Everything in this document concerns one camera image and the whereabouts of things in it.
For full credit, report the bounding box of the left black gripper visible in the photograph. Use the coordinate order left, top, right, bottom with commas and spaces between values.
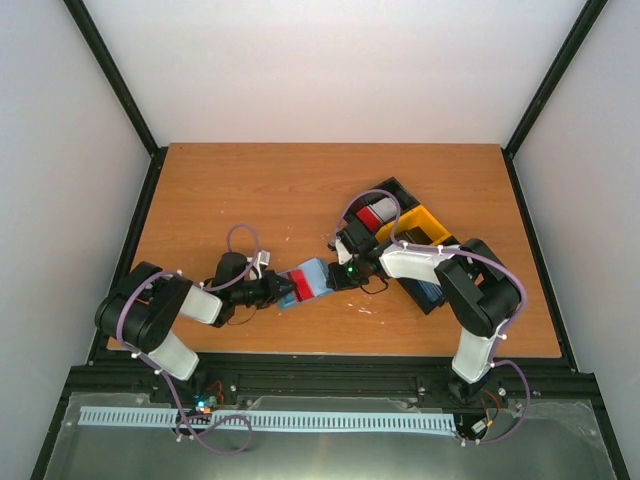
233, 270, 297, 310

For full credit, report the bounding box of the blue card holder wallet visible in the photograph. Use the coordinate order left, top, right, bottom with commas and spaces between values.
277, 258, 334, 310

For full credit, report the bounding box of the red white credit card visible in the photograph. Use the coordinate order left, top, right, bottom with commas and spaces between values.
289, 269, 314, 303

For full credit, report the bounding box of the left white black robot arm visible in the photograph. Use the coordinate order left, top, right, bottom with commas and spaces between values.
95, 251, 297, 403

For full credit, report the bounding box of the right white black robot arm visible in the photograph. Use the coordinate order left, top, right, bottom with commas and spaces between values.
327, 226, 528, 403

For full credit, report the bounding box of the black bin with red cards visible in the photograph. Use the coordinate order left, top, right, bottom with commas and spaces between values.
342, 177, 419, 234

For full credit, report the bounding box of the white card stack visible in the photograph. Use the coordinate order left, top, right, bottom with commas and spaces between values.
370, 197, 398, 223

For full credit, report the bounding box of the black bin with blue cards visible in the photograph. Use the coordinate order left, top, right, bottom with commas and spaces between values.
397, 278, 446, 315

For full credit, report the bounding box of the yellow bin with dark cards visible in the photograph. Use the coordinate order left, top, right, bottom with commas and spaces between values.
374, 204, 451, 245

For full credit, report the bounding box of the blue card stack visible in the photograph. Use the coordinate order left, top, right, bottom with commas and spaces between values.
418, 281, 445, 305

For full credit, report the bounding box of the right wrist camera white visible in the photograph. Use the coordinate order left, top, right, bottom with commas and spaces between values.
328, 238, 353, 265

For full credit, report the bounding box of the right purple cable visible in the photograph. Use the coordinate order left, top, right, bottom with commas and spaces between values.
333, 188, 531, 446

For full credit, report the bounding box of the purple cable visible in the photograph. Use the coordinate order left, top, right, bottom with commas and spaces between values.
114, 223, 264, 455
333, 188, 531, 446

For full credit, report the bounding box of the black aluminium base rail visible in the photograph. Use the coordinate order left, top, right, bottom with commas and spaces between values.
149, 351, 599, 411

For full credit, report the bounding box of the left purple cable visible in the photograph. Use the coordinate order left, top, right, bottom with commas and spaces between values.
114, 223, 264, 455

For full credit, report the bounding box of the light blue slotted cable duct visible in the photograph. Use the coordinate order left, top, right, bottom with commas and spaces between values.
77, 406, 456, 435

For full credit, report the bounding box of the left black frame post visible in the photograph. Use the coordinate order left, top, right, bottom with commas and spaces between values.
63, 0, 169, 156

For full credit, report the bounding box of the black frame post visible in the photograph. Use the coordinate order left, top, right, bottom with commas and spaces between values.
503, 0, 609, 156
63, 0, 169, 156

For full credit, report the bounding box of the right black frame post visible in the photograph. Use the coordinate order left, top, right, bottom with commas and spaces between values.
503, 0, 609, 156

